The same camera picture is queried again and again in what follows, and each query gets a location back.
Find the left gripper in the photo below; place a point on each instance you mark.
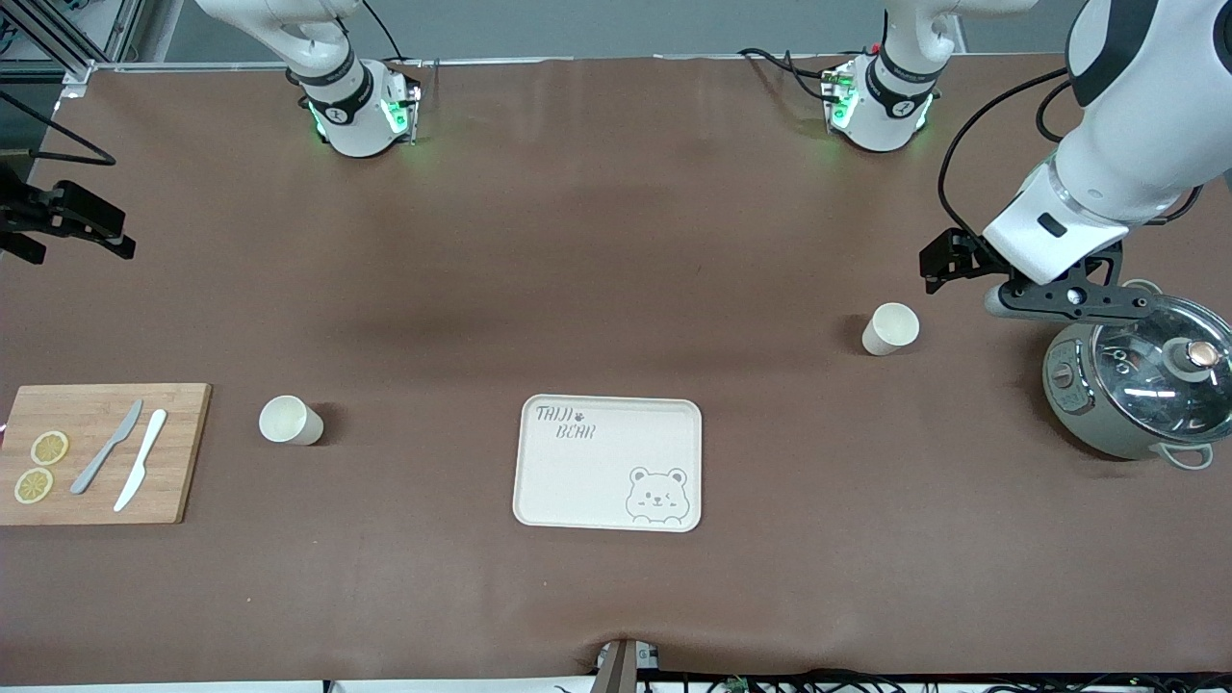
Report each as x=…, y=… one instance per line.
x=962, y=252

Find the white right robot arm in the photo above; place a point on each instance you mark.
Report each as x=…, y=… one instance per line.
x=351, y=125

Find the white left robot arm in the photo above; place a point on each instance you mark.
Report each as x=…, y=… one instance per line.
x=1145, y=96

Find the cream bear print tray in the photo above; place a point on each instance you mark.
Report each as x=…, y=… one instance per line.
x=577, y=481

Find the gray-green cooking pot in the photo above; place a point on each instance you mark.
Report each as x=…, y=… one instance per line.
x=1083, y=404

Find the white plastic knife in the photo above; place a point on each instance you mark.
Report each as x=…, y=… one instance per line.
x=146, y=452

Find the lemon slice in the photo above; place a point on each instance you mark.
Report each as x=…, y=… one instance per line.
x=49, y=449
x=34, y=485

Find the wooden cutting board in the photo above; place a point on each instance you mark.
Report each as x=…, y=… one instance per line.
x=183, y=452

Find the glass pot lid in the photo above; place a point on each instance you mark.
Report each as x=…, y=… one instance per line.
x=1145, y=385

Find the gray plastic knife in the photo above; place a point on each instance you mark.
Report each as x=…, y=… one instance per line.
x=91, y=472

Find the aluminium frame profile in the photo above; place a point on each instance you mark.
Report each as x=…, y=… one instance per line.
x=72, y=58

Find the gray clamp bracket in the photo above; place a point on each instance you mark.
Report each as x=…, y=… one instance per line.
x=616, y=669

